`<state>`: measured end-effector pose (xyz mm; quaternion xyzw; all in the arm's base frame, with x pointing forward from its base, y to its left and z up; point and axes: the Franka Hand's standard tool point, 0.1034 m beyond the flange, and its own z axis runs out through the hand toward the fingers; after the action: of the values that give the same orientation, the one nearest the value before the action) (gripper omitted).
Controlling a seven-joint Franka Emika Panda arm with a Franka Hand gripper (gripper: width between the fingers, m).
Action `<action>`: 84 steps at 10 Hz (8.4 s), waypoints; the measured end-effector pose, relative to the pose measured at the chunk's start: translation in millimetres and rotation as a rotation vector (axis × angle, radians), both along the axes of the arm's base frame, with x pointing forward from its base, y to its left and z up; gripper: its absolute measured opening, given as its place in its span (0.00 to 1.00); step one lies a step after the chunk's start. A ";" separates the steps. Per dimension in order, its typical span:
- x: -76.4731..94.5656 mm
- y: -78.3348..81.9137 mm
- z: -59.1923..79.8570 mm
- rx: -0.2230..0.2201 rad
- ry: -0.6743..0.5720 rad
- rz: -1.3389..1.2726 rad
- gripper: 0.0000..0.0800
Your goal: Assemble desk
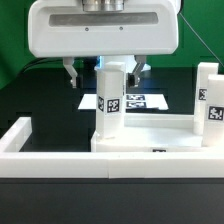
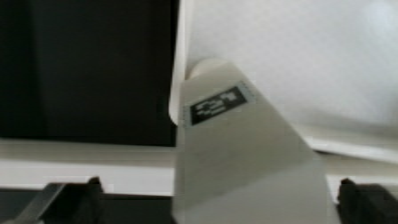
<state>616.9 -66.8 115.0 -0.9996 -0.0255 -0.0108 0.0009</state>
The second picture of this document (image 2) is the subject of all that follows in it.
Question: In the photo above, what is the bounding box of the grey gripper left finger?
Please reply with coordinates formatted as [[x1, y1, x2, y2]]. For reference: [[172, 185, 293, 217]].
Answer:
[[10, 177, 104, 224]]

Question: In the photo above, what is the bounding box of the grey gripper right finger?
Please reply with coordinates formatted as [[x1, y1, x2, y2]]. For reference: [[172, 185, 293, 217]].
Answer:
[[337, 178, 398, 224]]

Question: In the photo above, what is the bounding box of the white desk top panel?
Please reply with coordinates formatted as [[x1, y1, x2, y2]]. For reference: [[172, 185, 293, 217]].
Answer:
[[172, 0, 398, 164]]

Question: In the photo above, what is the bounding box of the white desk leg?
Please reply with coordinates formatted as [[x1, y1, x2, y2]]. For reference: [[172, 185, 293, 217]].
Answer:
[[172, 59, 341, 224]]

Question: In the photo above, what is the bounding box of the white U-shaped fence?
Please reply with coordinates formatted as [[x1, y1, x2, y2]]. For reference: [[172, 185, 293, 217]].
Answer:
[[0, 138, 398, 196]]

